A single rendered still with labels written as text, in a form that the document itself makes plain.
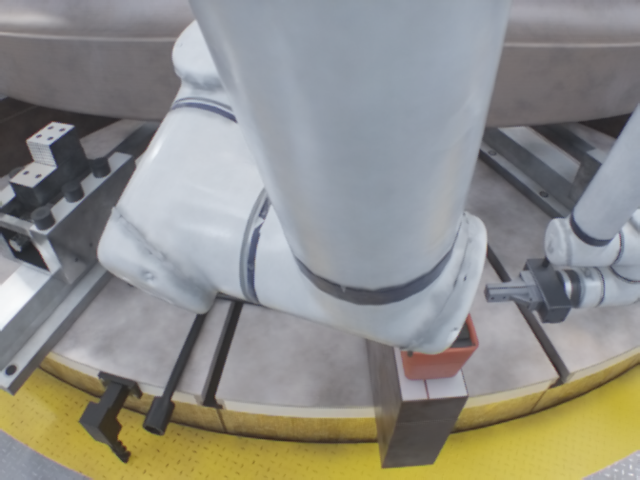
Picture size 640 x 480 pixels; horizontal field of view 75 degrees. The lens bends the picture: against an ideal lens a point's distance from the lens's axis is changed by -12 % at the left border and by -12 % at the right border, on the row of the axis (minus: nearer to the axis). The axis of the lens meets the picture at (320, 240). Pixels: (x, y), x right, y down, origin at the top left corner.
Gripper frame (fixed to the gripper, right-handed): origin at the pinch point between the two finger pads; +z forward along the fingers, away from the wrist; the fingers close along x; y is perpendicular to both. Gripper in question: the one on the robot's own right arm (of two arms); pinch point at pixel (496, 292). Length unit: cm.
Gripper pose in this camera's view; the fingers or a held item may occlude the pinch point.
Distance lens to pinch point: 94.4
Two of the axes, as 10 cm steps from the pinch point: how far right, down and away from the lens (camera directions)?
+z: -10.0, 0.3, -0.3
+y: 0.0, -7.3, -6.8
